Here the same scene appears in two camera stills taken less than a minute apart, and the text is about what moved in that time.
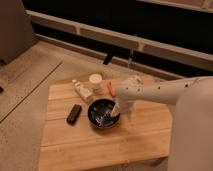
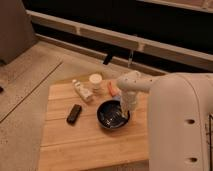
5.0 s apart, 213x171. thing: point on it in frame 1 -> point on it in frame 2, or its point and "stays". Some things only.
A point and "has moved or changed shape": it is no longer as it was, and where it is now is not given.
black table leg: (107, 58) stays
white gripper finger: (115, 110) -> (125, 112)
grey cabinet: (16, 30) stays
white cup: (95, 80) stays
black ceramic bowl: (100, 113) has moved or changed shape
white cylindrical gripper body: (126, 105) stays
